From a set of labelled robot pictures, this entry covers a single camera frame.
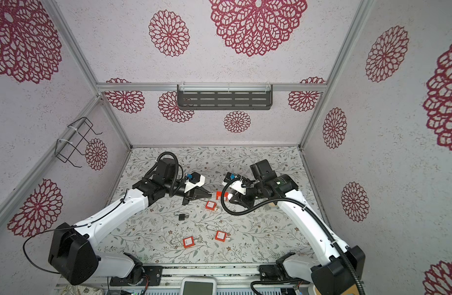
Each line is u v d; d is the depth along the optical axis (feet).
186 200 2.09
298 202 1.51
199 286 2.24
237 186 2.04
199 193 2.21
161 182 2.01
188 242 2.67
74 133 2.54
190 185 2.02
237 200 2.10
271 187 1.65
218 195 1.86
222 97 3.09
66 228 1.38
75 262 1.32
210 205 3.02
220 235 2.72
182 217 2.95
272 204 1.72
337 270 1.22
